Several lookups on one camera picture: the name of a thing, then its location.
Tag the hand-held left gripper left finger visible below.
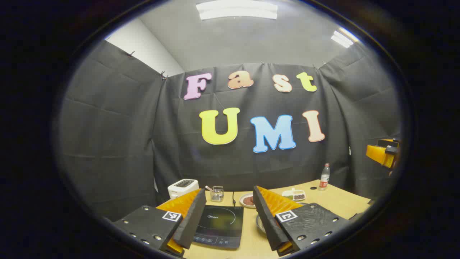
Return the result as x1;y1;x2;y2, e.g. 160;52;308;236
113;188;207;258

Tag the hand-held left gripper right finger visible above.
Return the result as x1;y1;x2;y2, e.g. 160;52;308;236
253;186;351;256

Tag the black induction cooktop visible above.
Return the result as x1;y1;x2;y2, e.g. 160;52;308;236
192;204;244;249

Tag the round white plate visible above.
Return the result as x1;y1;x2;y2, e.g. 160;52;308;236
239;193;257;209

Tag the white divided dish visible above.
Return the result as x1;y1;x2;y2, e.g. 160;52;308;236
281;188;306;201

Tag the white toaster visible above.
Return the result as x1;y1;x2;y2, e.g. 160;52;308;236
168;179;200;200

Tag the plastic water bottle red label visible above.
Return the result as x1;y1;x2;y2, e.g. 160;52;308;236
318;163;331;191

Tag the black backdrop cloth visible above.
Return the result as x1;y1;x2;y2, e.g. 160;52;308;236
57;40;403;222

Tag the ceiling light panel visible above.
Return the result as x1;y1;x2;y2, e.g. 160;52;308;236
331;28;360;48
196;0;278;21

